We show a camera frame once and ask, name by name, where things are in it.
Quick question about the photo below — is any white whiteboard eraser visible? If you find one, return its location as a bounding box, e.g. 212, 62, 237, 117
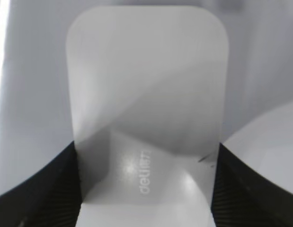
66, 6, 229, 227

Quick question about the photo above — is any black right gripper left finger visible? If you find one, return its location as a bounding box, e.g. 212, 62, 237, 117
0, 142, 82, 227

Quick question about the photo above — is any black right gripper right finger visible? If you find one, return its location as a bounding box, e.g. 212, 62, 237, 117
211, 144, 293, 227

